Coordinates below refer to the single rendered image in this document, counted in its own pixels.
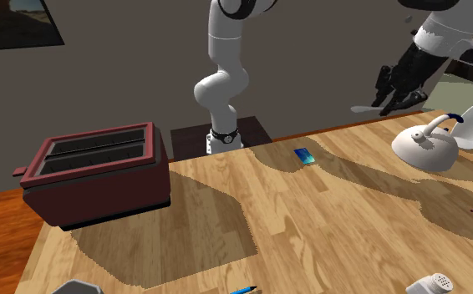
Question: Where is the blue card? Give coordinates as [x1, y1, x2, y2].
[293, 147, 317, 166]

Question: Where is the dark red toaster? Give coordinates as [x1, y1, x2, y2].
[12, 121, 173, 233]

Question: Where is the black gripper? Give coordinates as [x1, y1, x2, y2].
[371, 40, 450, 118]

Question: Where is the grey angular container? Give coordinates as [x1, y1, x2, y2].
[50, 278, 105, 294]

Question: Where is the framed landscape wall picture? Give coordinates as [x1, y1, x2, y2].
[0, 0, 66, 53]

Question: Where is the dark robot stand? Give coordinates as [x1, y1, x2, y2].
[170, 115, 274, 162]

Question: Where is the white salt shaker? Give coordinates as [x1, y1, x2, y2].
[404, 271, 455, 294]

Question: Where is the white kettle with blue handle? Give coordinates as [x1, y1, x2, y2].
[390, 112, 465, 172]

